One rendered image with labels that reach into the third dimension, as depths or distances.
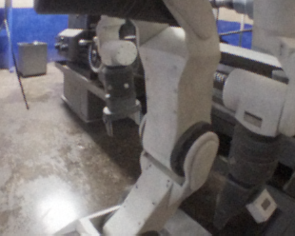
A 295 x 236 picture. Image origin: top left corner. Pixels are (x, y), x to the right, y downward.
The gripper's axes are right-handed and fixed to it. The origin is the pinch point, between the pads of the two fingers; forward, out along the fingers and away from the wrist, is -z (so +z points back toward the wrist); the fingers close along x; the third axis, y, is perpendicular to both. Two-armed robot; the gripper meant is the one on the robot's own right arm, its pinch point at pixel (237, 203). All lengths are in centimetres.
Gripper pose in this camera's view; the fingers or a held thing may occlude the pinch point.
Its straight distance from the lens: 45.8
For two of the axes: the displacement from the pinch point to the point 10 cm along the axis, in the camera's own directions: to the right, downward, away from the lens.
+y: -5.9, -3.5, 7.3
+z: -0.6, -8.8, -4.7
